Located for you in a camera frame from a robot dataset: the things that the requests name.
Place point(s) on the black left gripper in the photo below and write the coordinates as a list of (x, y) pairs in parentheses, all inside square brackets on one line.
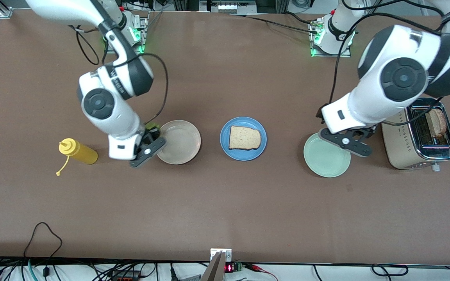
[(368, 131)]

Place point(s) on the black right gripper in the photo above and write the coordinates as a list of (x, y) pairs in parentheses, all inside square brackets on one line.
[(152, 134)]

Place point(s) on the green lettuce leaf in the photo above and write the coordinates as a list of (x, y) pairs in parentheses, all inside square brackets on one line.
[(152, 126)]

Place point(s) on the brown bread slice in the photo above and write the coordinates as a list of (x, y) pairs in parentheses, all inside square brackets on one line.
[(244, 137), (438, 121)]

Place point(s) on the yellow squeeze sauce bottle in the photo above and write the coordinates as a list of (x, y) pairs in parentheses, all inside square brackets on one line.
[(82, 153)]

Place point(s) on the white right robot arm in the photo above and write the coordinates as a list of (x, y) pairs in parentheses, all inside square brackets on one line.
[(104, 103)]

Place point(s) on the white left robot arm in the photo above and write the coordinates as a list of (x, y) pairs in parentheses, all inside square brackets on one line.
[(400, 78)]

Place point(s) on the beige round plate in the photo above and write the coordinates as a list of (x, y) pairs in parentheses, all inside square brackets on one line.
[(182, 142)]

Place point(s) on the pale green round plate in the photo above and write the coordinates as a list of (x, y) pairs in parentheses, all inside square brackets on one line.
[(324, 162)]

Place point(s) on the blue round plate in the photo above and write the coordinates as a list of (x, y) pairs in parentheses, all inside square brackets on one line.
[(225, 140)]

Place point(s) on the beige and chrome toaster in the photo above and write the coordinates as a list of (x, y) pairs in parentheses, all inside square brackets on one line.
[(399, 152)]

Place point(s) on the dark lit equipment box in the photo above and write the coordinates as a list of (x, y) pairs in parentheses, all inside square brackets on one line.
[(229, 7)]

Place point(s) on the small red digit display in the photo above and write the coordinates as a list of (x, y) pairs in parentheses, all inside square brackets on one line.
[(229, 268)]

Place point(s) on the red clip lead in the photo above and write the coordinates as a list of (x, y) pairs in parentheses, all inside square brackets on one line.
[(256, 267)]

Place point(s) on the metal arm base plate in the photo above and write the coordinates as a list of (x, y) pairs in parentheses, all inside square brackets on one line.
[(145, 31), (330, 55)]

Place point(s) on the aluminium frame post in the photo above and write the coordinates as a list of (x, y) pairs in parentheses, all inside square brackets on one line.
[(221, 254)]

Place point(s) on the aluminium frame corner bracket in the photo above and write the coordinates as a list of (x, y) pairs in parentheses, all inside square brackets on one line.
[(5, 13)]

